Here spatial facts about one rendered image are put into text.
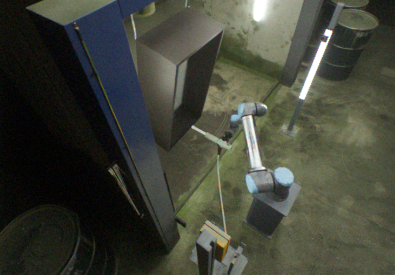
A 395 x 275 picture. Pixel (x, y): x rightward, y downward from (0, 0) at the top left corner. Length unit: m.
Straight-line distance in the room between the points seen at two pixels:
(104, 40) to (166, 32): 1.08
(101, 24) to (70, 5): 0.09
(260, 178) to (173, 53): 1.10
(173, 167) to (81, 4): 2.38
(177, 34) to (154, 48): 0.23
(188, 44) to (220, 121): 1.78
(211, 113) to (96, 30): 2.81
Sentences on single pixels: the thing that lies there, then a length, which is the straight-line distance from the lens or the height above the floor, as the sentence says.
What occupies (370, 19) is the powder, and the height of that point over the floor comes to 0.86.
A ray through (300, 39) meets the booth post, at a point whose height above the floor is 0.79.
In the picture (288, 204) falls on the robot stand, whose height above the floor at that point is 0.64.
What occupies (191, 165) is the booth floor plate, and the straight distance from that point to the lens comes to 2.97.
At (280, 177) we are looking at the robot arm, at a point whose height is 0.91.
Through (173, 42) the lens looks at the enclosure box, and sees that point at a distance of 1.79.
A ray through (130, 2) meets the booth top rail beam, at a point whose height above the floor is 2.26.
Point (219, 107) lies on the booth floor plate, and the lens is 3.56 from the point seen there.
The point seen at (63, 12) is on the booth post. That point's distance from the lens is 0.81.
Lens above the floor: 2.59
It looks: 50 degrees down
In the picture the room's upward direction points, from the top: 2 degrees counter-clockwise
